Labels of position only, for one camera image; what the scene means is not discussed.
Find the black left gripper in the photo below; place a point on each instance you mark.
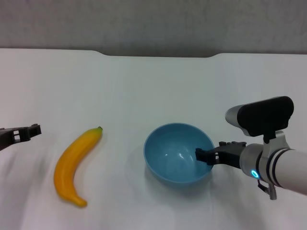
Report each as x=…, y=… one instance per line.
x=6, y=137

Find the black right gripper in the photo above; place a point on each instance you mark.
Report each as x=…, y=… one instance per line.
x=230, y=154

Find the blue bowl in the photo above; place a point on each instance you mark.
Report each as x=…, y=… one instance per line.
x=172, y=153

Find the yellow banana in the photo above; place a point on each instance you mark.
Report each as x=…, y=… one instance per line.
x=69, y=163

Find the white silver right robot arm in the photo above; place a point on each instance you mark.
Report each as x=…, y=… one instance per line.
x=285, y=167

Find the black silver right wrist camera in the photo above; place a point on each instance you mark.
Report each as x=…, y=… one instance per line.
x=266, y=115

